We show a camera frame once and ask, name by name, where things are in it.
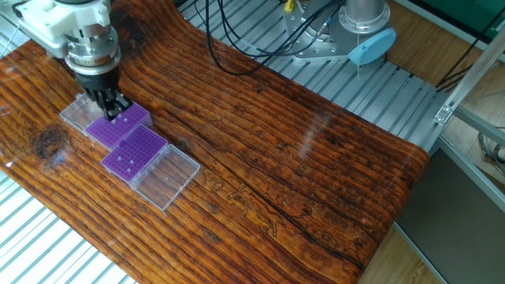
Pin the aluminium frame rail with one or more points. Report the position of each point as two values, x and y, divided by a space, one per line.
481 126

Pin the aluminium frame post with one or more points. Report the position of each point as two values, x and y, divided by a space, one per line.
473 75

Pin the dark grey panel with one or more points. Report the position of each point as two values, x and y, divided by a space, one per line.
453 236

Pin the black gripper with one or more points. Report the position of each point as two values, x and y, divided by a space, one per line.
98 83

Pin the purple tip holder clear lid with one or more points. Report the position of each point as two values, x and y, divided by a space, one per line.
106 132
158 177

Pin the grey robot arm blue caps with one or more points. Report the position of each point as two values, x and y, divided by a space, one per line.
372 47

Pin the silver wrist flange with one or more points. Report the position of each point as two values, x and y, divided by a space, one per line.
92 53

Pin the glossy wood grain sheet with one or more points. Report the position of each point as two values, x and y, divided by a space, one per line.
276 177

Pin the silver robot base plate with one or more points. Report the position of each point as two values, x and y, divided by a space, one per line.
311 49

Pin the white wrist mounting bracket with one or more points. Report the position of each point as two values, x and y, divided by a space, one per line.
55 23

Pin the perforated metal plate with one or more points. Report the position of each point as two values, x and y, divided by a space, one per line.
6 16

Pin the yellow connector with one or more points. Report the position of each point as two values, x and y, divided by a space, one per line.
289 4

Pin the metal connector blue rings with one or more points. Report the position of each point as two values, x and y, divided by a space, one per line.
322 27

